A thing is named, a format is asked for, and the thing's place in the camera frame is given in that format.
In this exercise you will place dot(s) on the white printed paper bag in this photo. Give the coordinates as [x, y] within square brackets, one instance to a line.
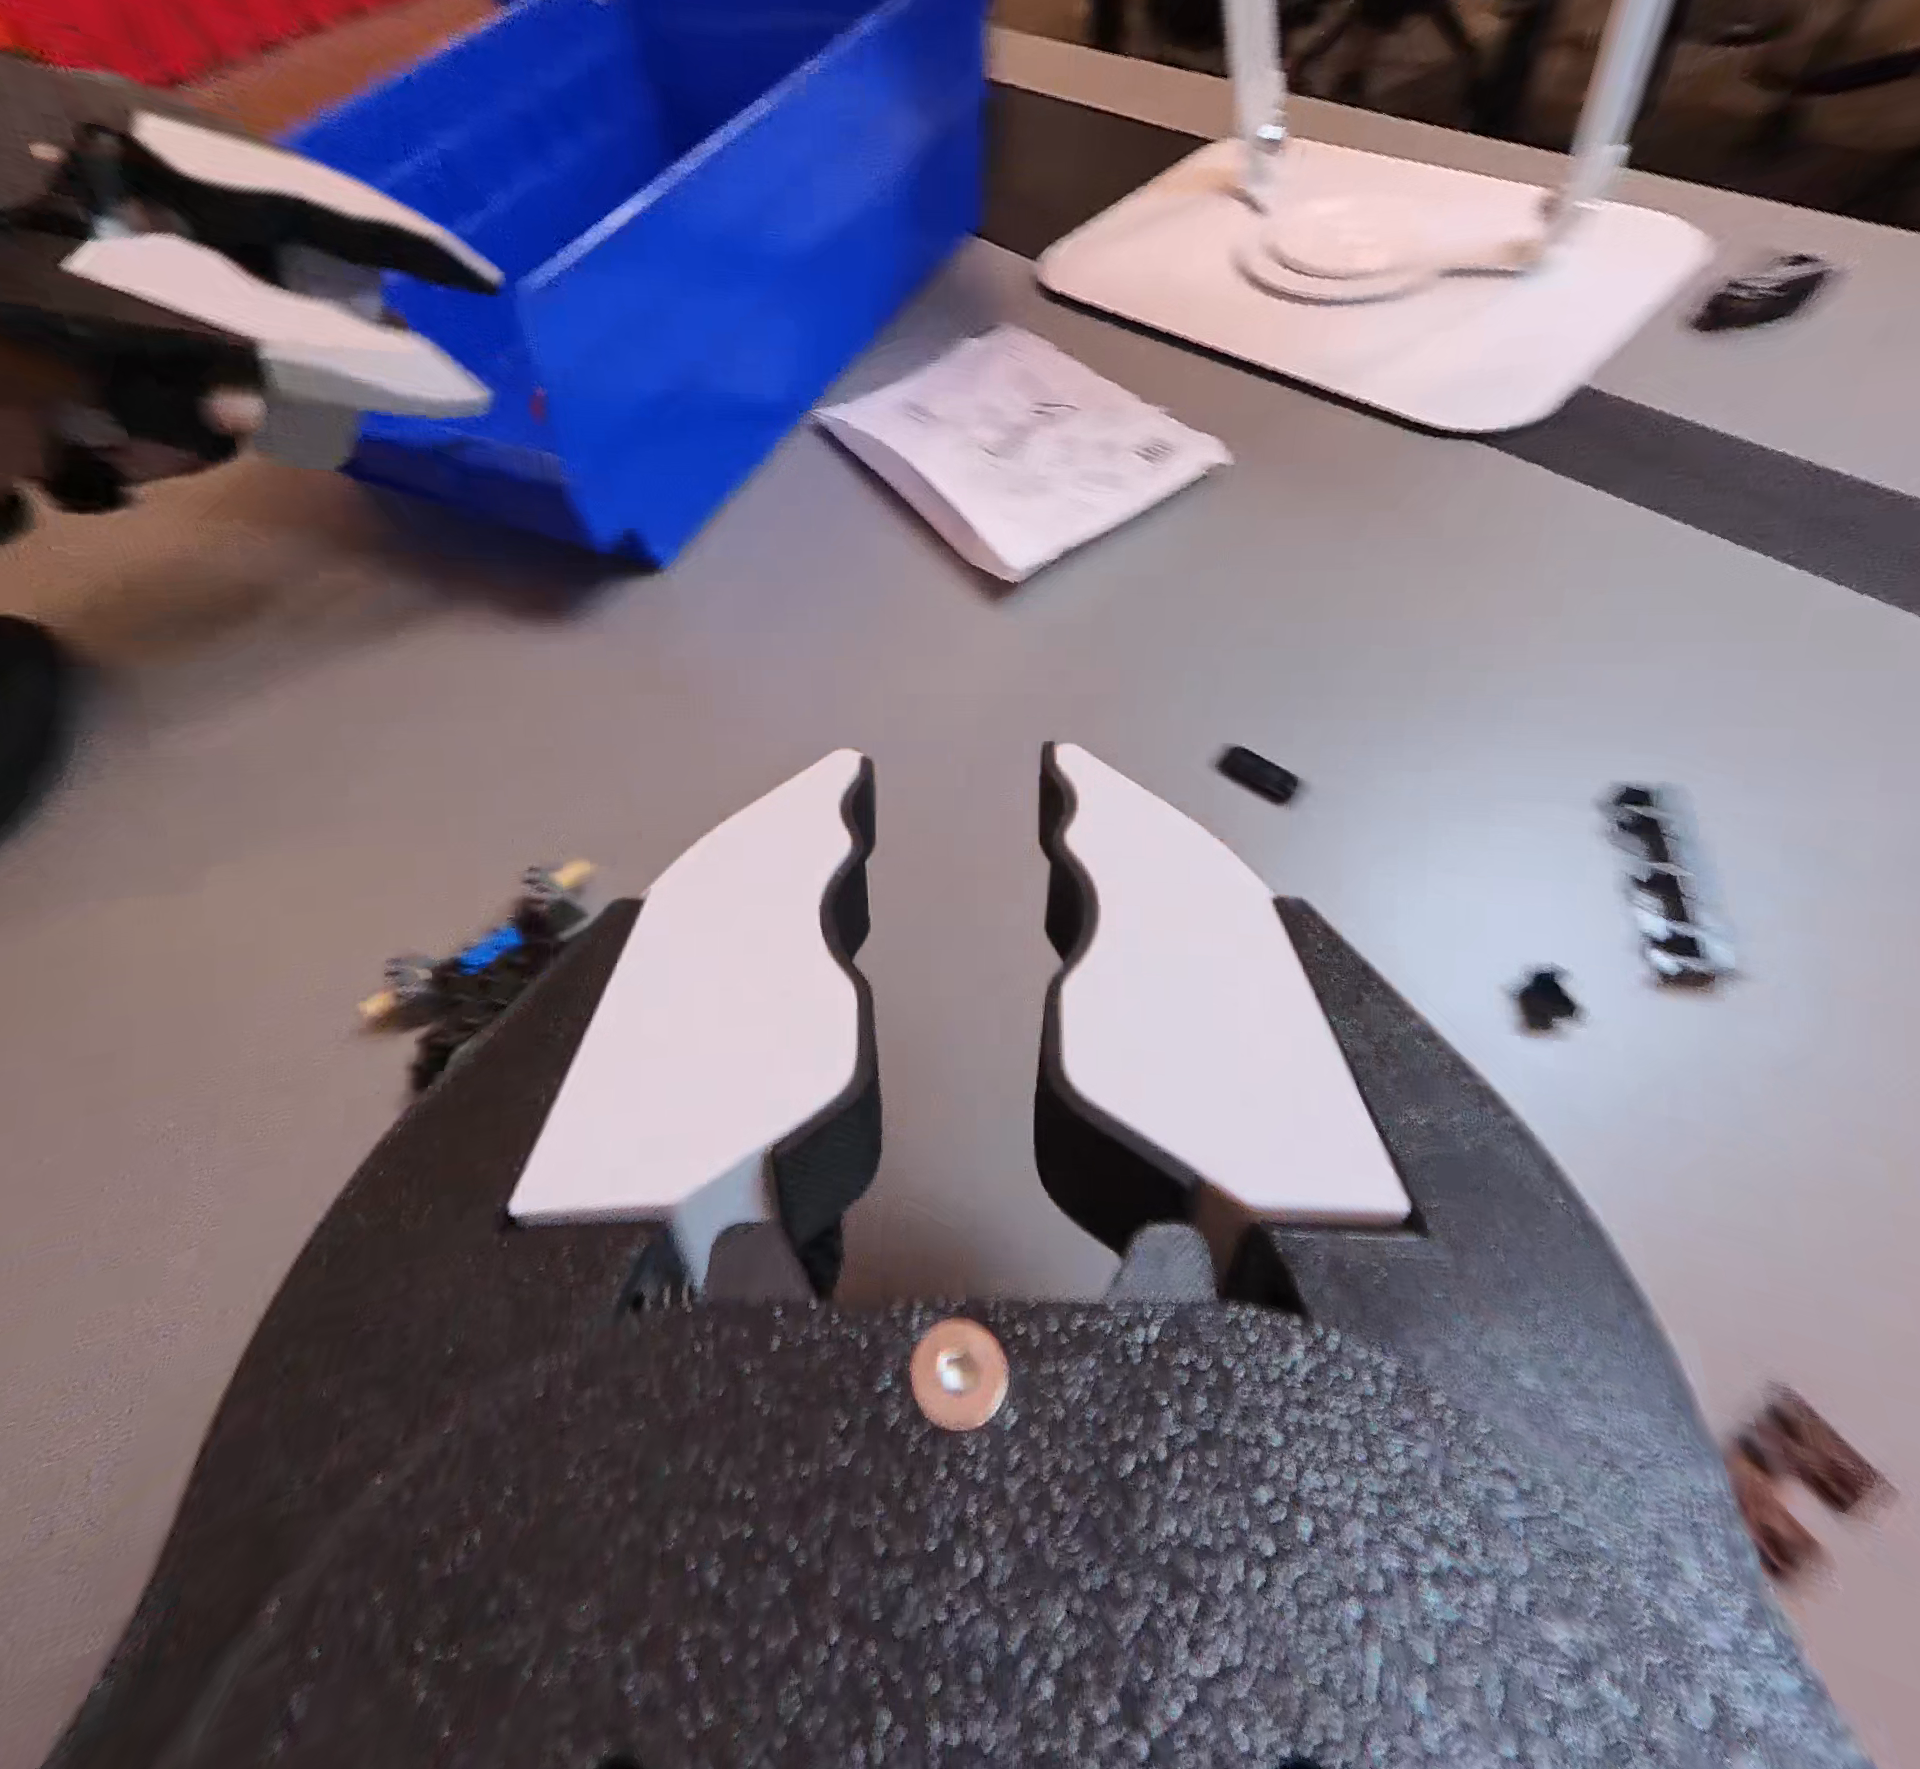
[1018, 450]

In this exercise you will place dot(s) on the small black lego piece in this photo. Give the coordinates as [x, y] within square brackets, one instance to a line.
[1763, 292]
[1545, 998]
[1257, 774]

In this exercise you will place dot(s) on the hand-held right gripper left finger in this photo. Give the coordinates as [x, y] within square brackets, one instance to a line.
[688, 1050]

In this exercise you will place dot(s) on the blue plastic bin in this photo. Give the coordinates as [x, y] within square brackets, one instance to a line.
[688, 299]

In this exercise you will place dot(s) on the white book stand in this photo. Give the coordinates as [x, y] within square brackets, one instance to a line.
[1442, 299]

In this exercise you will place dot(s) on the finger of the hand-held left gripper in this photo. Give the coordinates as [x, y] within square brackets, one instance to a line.
[301, 332]
[301, 180]

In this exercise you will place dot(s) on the blue and black lego assembly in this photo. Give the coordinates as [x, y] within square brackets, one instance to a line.
[1801, 1478]

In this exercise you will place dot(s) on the black lego grille piece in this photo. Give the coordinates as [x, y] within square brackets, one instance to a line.
[1666, 885]

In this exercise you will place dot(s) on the black lego car chassis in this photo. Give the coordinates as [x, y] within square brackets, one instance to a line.
[480, 975]

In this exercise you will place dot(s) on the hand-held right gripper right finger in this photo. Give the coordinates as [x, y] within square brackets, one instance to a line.
[1215, 1050]

